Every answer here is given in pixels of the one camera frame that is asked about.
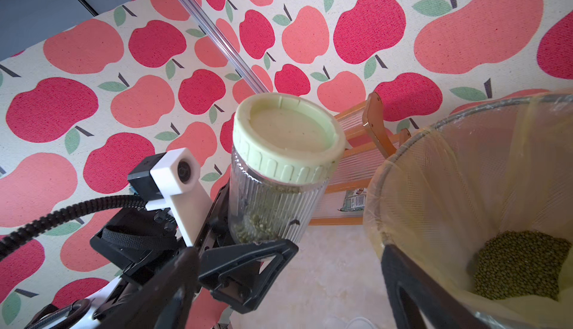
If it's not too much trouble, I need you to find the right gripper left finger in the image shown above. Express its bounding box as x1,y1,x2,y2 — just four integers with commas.
99,248,199,328

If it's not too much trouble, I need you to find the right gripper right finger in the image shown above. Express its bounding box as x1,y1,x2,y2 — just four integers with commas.
381,245,487,328

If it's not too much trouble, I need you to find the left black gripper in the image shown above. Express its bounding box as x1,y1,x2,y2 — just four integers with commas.
89,185,298,314

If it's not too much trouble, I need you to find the ribbed glass jar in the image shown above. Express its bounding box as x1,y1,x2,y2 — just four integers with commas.
228,93,346,243

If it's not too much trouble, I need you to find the green jar lid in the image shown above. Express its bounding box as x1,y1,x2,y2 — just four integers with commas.
232,93,346,186

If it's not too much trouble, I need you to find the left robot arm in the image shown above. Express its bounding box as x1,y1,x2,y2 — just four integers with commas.
27,188,298,328

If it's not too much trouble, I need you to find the green mung bean packet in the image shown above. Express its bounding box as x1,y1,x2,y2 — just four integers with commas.
340,188,367,213

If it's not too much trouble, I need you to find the metal mesh trash bin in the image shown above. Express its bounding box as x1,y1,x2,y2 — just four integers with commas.
371,93,573,329

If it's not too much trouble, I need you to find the yellow plastic bin liner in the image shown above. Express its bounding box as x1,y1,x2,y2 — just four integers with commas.
362,90,573,329

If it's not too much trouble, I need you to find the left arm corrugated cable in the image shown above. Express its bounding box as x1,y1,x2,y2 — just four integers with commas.
0,194,149,263

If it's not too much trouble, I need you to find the left aluminium corner post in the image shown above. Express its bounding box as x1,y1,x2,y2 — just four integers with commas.
178,0,270,93

